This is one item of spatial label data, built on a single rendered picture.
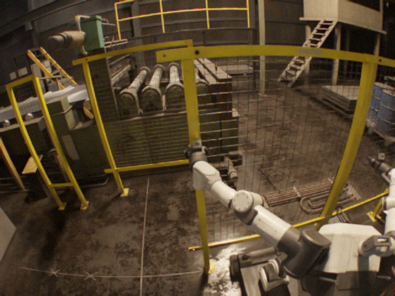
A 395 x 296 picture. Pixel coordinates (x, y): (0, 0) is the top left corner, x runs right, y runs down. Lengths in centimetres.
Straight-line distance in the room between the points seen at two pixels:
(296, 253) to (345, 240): 19
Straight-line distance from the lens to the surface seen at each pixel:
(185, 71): 95
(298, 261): 72
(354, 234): 82
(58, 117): 328
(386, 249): 78
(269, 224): 73
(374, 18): 1082
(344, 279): 80
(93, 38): 266
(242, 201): 74
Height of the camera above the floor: 192
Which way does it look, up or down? 31 degrees down
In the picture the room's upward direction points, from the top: 5 degrees counter-clockwise
